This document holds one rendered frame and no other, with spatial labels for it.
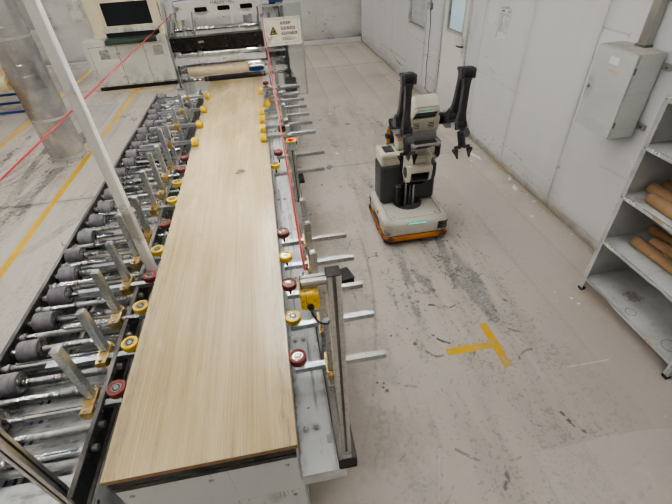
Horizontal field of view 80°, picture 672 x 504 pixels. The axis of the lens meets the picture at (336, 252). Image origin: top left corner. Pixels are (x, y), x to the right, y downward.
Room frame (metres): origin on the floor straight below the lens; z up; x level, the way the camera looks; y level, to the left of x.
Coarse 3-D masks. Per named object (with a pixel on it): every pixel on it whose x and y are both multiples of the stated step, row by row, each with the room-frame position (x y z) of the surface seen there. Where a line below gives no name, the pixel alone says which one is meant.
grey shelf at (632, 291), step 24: (648, 144) 2.28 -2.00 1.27; (648, 168) 2.33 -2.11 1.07; (624, 192) 2.29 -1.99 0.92; (624, 216) 2.33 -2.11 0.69; (648, 216) 2.06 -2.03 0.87; (600, 240) 2.31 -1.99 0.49; (624, 240) 2.26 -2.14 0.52; (648, 240) 2.24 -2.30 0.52; (600, 264) 2.33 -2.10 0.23; (624, 264) 2.36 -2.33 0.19; (648, 264) 1.99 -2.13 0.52; (600, 288) 2.15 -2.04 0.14; (624, 288) 2.14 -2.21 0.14; (648, 288) 2.12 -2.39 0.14; (624, 312) 1.90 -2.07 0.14; (648, 312) 1.89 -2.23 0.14; (648, 336) 1.68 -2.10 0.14
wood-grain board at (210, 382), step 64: (256, 128) 3.95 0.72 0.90; (192, 192) 2.71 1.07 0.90; (256, 192) 2.65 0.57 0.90; (192, 256) 1.92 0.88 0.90; (256, 256) 1.87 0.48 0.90; (192, 320) 1.39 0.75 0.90; (256, 320) 1.36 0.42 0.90; (128, 384) 1.03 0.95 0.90; (192, 384) 1.01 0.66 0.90; (256, 384) 0.99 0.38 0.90; (128, 448) 0.75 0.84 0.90; (192, 448) 0.73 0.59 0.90; (256, 448) 0.72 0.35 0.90
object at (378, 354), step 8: (368, 352) 1.18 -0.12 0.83; (376, 352) 1.17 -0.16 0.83; (384, 352) 1.17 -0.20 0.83; (320, 360) 1.15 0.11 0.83; (352, 360) 1.14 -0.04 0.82; (360, 360) 1.15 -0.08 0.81; (368, 360) 1.15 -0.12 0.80; (296, 368) 1.11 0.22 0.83; (304, 368) 1.11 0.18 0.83; (312, 368) 1.12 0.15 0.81; (320, 368) 1.12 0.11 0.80
